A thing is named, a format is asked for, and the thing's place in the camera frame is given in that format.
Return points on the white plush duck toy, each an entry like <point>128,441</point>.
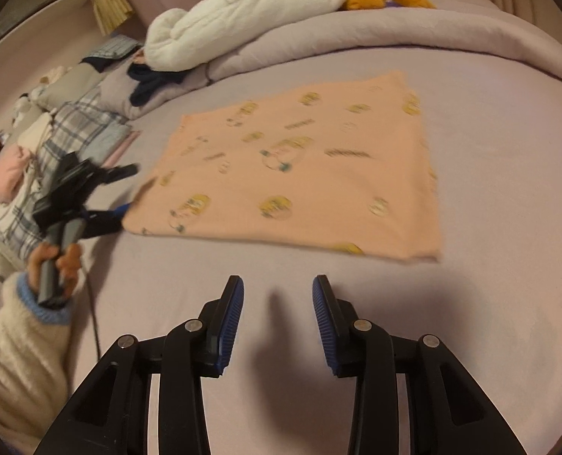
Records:
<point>179,40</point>

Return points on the lilac rolled duvet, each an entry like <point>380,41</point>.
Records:
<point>462,25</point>

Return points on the plaid folded clothes stack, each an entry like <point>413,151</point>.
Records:
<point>80,131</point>

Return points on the dark navy garment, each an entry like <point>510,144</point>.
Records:
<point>150,81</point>

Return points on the orange printed baby garment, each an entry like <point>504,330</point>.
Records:
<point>342,166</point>

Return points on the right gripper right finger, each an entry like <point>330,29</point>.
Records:
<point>448,412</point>

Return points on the pink clothing pile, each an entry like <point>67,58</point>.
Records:
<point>13,163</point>

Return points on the left forearm cream fleece sleeve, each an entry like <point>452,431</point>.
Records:
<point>33,380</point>

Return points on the lilac bed sheet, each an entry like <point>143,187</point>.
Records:
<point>494,129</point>

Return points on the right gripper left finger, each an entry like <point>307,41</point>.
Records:
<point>108,413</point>

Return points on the person's left hand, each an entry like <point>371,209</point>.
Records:
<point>68,264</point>

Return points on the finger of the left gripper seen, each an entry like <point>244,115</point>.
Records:
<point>106,176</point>
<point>104,222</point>

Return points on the folded pink garment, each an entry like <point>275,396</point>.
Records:
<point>113,159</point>

